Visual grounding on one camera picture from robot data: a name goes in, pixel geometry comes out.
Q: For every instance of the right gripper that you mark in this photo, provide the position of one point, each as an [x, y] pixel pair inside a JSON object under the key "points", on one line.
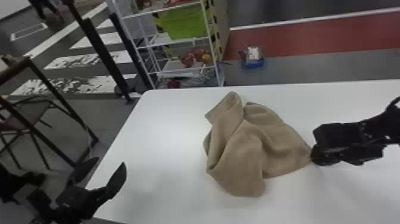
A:
{"points": [[362, 154]]}

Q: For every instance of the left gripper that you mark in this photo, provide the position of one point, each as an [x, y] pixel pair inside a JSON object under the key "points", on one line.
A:
{"points": [[75, 201]]}

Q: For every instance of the beige towel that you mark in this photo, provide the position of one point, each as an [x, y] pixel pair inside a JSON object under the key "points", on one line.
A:
{"points": [[250, 147]]}

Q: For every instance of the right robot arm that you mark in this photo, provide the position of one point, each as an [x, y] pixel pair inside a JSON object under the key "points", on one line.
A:
{"points": [[382, 125]]}

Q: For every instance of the black chair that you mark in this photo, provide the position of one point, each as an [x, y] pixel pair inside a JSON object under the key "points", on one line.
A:
{"points": [[22, 119]]}

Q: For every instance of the black side table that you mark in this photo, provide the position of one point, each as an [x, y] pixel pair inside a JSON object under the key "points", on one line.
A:
{"points": [[47, 94]]}

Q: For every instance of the blue basket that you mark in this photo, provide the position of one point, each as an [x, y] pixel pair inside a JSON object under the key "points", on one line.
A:
{"points": [[252, 62]]}

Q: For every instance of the red snack packet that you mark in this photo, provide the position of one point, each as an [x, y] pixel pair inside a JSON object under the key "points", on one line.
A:
{"points": [[187, 59]]}

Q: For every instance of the yellow snack packet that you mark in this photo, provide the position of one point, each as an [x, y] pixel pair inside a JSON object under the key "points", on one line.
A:
{"points": [[206, 58]]}

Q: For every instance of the green basket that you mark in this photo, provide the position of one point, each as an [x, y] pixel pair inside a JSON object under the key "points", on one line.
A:
{"points": [[182, 22]]}

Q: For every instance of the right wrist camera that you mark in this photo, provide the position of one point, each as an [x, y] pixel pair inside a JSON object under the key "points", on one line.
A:
{"points": [[336, 135]]}

